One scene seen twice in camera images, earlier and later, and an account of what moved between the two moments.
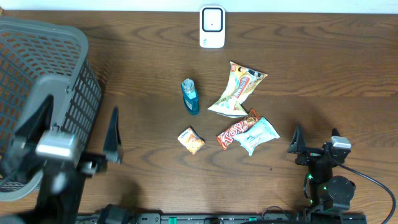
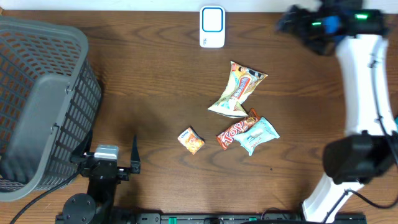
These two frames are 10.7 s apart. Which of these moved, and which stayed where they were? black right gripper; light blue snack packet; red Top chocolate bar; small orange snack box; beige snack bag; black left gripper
Moved: black left gripper; black right gripper
Stayed: small orange snack box; light blue snack packet; beige snack bag; red Top chocolate bar
